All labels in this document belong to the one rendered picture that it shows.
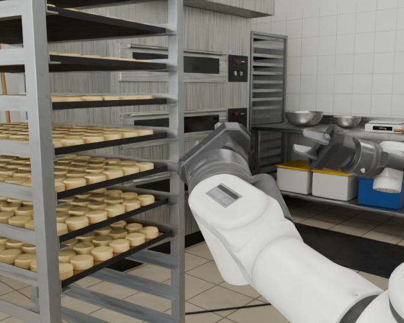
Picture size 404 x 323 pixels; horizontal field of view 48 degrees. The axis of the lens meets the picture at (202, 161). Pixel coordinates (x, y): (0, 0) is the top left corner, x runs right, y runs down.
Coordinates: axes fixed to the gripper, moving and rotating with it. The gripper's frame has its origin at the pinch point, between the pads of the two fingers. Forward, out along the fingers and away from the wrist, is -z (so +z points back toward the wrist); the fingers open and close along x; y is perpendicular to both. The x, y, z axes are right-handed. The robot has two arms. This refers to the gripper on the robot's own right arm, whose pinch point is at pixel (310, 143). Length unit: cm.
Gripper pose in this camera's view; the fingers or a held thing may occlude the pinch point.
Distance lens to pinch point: 109.8
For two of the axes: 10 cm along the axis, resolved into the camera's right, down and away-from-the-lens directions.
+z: 9.3, 2.3, 2.9
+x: 3.6, -6.7, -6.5
